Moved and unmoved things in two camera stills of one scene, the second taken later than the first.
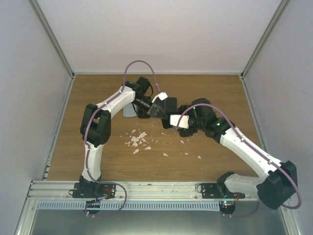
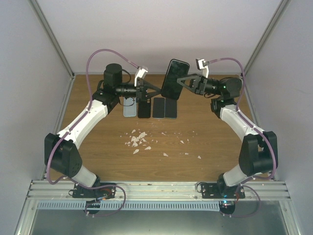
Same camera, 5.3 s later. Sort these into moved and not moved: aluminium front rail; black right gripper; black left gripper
Moved: black right gripper; black left gripper
Not moved: aluminium front rail
